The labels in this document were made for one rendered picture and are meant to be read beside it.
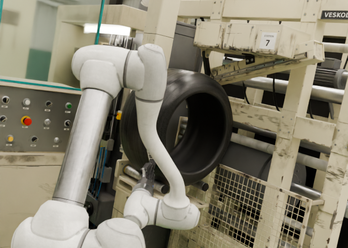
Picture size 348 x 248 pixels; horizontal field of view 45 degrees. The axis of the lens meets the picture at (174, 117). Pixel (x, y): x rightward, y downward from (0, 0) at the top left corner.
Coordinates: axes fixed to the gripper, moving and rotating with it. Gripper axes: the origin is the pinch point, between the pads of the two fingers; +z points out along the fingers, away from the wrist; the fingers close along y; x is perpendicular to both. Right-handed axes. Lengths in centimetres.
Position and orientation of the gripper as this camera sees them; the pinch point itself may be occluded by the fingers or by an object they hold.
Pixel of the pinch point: (151, 163)
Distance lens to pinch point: 195.5
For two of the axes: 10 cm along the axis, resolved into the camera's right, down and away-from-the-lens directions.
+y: 2.2, 8.8, 4.2
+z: 1.3, -4.5, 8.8
